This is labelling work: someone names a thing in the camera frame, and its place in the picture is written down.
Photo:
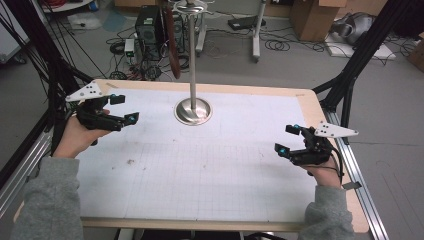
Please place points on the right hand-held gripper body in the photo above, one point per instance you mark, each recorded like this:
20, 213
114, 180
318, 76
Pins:
316, 151

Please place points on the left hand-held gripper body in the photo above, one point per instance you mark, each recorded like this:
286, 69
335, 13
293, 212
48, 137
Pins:
96, 115

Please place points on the metal rack stand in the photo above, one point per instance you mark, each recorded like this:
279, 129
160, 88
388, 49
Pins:
192, 111

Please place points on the brown wooden spoon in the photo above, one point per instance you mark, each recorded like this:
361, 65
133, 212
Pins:
173, 50

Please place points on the person's right hand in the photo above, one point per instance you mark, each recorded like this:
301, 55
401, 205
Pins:
326, 176

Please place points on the person's left hand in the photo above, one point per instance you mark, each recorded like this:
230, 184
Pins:
75, 140

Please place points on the small white electronics box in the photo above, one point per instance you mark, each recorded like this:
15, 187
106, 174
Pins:
129, 47

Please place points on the white grid mat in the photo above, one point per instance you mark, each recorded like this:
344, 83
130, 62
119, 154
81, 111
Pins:
213, 166

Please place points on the large black computer tower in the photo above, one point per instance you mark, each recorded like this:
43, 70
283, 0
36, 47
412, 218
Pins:
148, 33

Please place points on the small black computer tower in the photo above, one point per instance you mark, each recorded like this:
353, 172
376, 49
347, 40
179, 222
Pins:
181, 30

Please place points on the long white stand leg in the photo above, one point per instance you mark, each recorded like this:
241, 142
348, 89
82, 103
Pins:
256, 40

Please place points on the short white stand leg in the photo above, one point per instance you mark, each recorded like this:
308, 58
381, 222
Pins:
200, 40

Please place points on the white round table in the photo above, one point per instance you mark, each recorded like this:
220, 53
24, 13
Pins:
66, 6

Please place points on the large cardboard box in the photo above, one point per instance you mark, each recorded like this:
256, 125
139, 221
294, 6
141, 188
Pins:
313, 20

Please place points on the black flat device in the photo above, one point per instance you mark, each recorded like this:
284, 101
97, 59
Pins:
243, 22

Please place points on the white foam board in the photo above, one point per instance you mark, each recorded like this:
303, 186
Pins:
383, 52

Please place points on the grey bag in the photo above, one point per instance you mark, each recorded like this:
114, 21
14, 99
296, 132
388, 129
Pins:
355, 28

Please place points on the small cardboard box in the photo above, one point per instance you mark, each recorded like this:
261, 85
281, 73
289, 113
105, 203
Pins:
418, 55

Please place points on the aluminium rail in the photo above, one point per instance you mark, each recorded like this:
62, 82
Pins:
16, 180
370, 206

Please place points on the black frame struts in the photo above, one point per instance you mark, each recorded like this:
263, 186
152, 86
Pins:
360, 56

